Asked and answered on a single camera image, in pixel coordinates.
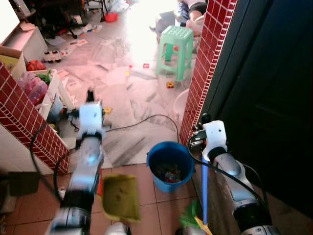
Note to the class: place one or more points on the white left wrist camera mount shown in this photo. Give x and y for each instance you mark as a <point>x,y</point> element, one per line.
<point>91,117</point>

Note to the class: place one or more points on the small yellow floor toy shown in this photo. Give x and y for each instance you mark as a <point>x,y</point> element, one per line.
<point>170,84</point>

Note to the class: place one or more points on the small red floor toy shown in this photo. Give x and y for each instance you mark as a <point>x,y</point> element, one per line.
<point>145,65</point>

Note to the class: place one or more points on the white plastic basin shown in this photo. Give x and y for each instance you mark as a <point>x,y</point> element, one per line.
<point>180,105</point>

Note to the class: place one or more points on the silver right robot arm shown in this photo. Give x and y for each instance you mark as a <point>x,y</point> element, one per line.
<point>232,171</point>

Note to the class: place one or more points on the white plastic crate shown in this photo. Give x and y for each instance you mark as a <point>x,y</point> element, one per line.
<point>54,90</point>

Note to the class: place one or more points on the seated person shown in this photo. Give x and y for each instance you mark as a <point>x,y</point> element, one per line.
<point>193,14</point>

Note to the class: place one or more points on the red tomatoes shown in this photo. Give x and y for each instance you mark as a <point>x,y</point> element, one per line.
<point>35,65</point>

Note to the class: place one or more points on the white toy car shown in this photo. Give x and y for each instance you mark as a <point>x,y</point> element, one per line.
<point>53,56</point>

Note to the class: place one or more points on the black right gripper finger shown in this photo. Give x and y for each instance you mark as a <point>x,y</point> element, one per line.
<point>206,118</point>

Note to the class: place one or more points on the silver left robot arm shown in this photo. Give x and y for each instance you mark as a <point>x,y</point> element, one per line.
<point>84,166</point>

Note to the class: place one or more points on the pink bag of produce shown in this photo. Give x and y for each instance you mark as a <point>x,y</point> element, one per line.
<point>32,88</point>

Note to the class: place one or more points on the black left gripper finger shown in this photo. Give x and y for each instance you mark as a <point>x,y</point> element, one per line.
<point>90,96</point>

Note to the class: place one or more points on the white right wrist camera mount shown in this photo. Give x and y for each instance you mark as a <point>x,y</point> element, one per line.
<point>215,137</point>

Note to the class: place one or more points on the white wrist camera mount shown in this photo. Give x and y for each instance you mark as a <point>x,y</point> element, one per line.
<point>215,137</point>
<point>91,117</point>

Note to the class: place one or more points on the green plastic stool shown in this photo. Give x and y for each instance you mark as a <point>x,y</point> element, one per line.
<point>177,35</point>

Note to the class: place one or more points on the brown cardboard box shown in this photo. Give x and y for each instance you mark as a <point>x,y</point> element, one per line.
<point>12,61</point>

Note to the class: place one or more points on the red plastic bowl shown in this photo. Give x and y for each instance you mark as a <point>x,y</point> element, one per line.
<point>111,17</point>

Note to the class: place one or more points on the dark door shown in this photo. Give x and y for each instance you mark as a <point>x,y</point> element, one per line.
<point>269,88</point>

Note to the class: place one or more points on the blue plastic bucket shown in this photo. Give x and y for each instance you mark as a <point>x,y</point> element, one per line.
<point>157,159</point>

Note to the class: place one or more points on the green yellow frame toy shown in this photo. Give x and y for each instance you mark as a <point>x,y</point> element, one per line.
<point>107,110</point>

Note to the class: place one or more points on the black office chair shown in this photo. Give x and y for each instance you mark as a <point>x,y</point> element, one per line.
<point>58,17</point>

